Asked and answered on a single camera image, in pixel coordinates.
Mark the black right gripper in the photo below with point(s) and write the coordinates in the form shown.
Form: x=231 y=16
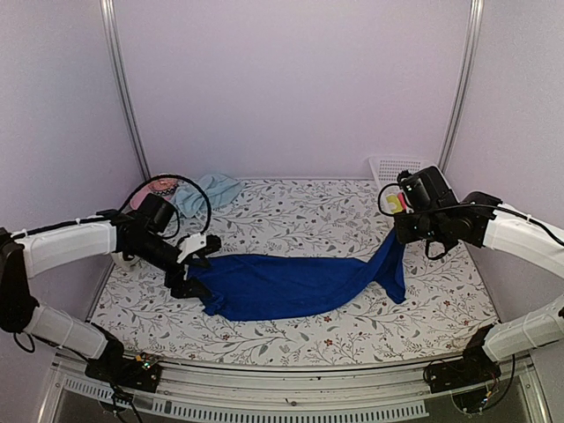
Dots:
x=404 y=234

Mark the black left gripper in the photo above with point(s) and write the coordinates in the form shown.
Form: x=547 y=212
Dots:
x=180 y=290

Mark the dark blue towel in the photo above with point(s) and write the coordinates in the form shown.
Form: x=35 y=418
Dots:
x=250 y=288

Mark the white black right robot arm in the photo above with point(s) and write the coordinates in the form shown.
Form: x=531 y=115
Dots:
x=536 y=242

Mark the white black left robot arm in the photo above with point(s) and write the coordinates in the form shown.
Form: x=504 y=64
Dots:
x=27 y=254

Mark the cream ceramic mug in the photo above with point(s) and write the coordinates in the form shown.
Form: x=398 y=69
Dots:
x=124 y=261

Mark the pink rolled towel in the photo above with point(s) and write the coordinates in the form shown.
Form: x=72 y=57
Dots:
x=401 y=199

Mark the yellow rolled towel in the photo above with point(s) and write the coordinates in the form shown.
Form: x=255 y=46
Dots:
x=394 y=203

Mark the light blue towel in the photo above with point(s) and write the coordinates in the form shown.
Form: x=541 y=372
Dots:
x=220 y=189

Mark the white plastic basket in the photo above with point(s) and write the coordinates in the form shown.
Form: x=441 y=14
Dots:
x=386 y=168

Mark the pink plate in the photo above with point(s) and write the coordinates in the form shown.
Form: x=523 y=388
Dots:
x=139 y=197

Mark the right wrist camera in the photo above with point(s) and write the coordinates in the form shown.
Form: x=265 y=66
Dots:
x=426 y=189

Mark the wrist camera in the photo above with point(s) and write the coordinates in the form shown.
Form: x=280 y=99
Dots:
x=426 y=189
x=156 y=211

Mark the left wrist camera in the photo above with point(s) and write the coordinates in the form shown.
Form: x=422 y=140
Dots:
x=156 y=211

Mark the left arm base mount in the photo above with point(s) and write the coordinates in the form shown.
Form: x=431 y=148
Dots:
x=114 y=368

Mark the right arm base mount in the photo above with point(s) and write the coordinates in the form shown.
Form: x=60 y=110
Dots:
x=463 y=371

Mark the aluminium front rail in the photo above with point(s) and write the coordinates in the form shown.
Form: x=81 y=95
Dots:
x=190 y=391

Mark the right aluminium frame post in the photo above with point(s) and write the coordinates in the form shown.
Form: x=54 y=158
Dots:
x=471 y=43

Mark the aluminium frame post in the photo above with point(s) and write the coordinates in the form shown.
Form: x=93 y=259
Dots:
x=471 y=43
x=109 y=22

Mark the left aluminium frame post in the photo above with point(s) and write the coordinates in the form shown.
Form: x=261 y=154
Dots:
x=109 y=22

